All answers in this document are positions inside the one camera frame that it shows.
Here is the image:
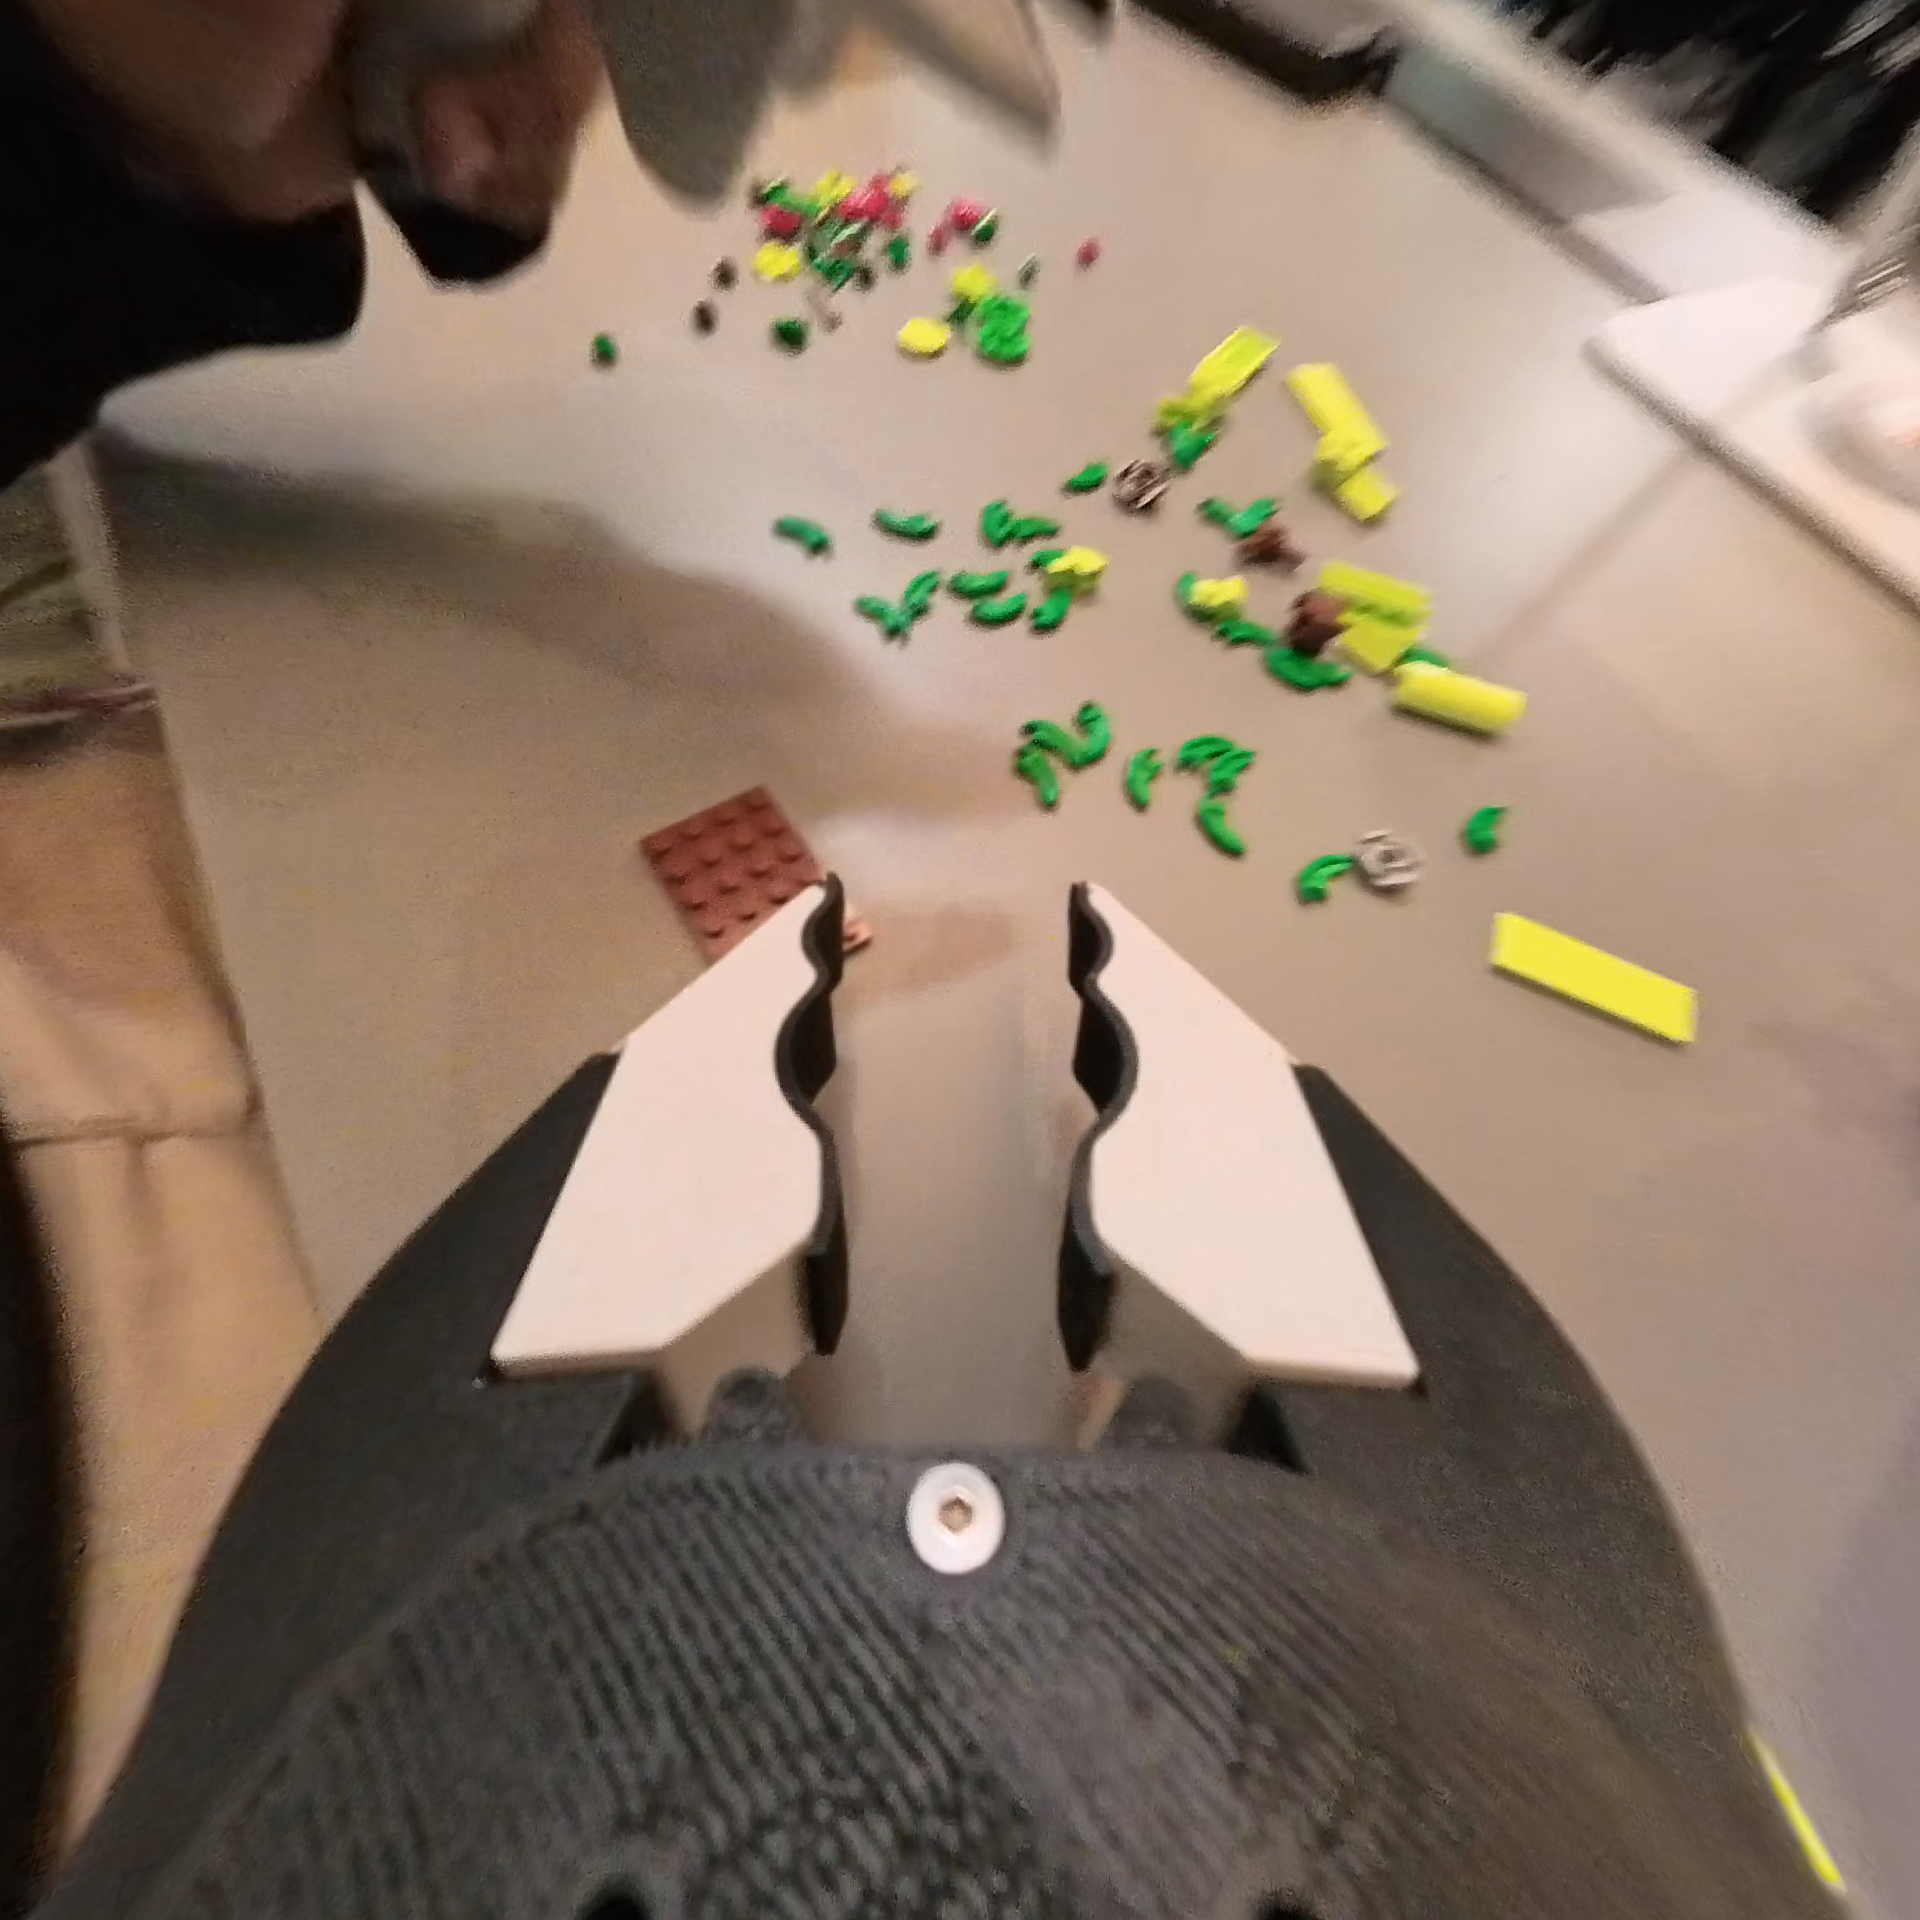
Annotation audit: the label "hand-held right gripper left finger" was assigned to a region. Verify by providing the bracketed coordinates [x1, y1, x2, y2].
[490, 878, 854, 1431]

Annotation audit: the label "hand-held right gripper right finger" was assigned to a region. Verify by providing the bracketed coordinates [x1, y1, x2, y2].
[1054, 878, 1423, 1447]

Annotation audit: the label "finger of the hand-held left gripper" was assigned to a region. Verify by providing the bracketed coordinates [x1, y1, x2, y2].
[863, 0, 1071, 147]

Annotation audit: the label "brown studded plate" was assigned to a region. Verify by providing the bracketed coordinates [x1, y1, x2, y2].
[641, 786, 880, 963]

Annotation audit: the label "person's left hand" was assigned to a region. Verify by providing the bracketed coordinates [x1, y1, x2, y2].
[405, 20, 605, 246]

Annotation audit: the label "pile of mixed small bricks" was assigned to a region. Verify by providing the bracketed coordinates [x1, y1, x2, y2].
[696, 162, 1108, 340]

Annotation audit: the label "lime green brick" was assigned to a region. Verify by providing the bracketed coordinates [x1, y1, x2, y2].
[1153, 326, 1282, 436]

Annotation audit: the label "yellow flat tile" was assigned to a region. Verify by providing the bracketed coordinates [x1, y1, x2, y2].
[1488, 913, 1701, 1047]

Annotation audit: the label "scattered green leaf pieces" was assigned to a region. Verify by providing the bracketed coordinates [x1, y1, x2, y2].
[771, 459, 1511, 908]

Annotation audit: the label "yellow long brick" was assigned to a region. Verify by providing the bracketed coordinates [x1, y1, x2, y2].
[1287, 359, 1393, 470]

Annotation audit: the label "yellow rounded brick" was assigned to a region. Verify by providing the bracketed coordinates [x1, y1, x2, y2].
[1393, 659, 1533, 740]

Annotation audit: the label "person's beige pants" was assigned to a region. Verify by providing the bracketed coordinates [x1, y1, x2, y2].
[0, 718, 328, 1856]

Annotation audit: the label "yellow sloped brick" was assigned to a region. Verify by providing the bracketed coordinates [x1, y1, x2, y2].
[1327, 560, 1439, 675]

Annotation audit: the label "white panel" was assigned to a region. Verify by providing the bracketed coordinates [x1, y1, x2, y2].
[1583, 264, 1920, 605]

